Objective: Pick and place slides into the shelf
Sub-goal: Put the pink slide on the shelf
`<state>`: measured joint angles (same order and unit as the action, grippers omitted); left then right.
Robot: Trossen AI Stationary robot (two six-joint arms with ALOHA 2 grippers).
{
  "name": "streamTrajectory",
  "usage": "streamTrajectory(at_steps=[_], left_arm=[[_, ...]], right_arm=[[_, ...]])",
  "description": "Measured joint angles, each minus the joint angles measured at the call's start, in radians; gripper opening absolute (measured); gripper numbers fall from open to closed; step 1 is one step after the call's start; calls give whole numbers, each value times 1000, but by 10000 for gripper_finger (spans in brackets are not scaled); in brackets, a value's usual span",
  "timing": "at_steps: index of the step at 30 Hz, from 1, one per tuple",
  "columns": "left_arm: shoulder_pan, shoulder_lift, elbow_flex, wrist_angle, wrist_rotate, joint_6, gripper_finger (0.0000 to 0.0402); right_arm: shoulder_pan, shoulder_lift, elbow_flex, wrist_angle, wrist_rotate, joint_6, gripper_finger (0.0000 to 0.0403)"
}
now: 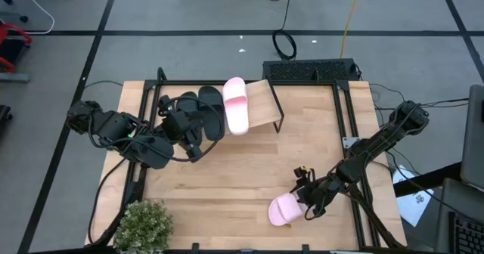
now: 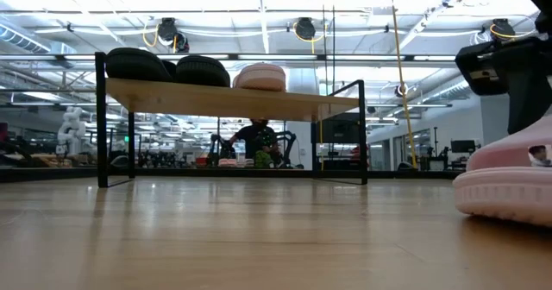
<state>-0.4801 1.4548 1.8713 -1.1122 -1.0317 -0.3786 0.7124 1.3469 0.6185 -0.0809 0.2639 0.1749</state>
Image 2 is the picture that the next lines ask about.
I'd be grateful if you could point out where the yellow cable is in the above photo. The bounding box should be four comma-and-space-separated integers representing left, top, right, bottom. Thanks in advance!
389, 0, 419, 169

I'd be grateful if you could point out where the small dark desk monitor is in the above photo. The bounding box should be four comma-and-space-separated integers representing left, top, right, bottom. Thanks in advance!
449, 139, 477, 154

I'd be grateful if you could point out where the wooden shelf with black frame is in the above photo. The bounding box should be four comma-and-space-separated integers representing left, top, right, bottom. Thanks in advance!
94, 51, 369, 189

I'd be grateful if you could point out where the black aluminium table frame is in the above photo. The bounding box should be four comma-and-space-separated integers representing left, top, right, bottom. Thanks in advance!
0, 167, 459, 184

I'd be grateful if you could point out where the black ceiling cable reel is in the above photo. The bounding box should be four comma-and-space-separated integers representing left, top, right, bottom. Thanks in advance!
490, 18, 517, 41
156, 16, 191, 54
295, 16, 318, 41

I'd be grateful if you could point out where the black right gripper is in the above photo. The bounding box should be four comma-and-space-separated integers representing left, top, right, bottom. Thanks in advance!
454, 35, 552, 136

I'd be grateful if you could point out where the silver ventilation duct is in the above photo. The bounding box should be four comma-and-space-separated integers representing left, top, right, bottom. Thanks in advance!
413, 77, 472, 104

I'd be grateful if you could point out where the pink rubber slide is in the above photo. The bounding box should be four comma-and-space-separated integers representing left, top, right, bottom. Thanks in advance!
231, 62, 288, 93
452, 116, 552, 229

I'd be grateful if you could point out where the green object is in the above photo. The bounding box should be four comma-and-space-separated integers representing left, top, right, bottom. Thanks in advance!
253, 149, 274, 169

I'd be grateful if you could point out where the black rubber slide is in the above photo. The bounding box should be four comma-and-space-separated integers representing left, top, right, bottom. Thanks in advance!
104, 47, 177, 84
173, 55, 232, 89

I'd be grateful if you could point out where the black background monitor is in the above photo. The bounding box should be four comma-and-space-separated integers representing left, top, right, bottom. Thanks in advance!
310, 118, 367, 145

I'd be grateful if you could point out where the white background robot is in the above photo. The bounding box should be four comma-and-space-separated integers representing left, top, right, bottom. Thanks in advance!
56, 105, 88, 157

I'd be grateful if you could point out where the person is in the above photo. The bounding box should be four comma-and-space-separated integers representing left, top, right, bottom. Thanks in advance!
527, 144, 552, 168
228, 117, 281, 169

